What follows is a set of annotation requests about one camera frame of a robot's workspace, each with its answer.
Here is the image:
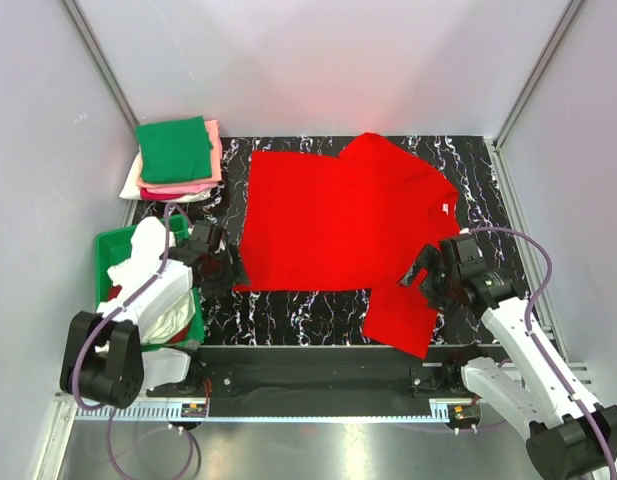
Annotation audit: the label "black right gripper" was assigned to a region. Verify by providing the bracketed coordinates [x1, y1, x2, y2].
[396, 244, 460, 319]

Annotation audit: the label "red t-shirt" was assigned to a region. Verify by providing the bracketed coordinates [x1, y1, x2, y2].
[240, 133, 459, 358]

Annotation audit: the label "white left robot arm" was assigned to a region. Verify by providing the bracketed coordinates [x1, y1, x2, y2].
[60, 217, 248, 411]

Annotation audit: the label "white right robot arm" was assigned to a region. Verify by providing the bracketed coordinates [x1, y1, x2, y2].
[399, 230, 617, 479]

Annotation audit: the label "dark red garment in bin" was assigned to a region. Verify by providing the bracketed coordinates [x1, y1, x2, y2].
[110, 283, 194, 346]

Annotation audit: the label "crumpled white t-shirt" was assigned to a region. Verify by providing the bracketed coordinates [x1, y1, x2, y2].
[97, 217, 193, 328]

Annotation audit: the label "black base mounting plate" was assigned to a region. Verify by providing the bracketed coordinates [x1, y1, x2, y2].
[148, 346, 474, 421]

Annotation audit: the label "folded magenta t-shirt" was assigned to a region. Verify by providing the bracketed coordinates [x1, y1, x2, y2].
[139, 187, 211, 203]

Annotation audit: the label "green plastic bin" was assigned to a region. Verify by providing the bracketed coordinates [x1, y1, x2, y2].
[95, 215, 205, 351]

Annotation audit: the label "folded white t-shirt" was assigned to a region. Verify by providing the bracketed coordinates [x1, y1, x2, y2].
[119, 153, 222, 200]

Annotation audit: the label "folded green t-shirt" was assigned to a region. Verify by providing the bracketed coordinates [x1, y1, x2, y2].
[134, 115, 214, 184]

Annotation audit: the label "folded salmon pink t-shirt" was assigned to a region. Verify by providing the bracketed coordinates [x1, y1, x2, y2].
[136, 118, 223, 190]

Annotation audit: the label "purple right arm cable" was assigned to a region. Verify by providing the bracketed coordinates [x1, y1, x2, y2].
[457, 225, 617, 480]

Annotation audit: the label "aluminium frame rail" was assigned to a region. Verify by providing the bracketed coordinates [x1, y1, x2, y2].
[52, 362, 599, 424]

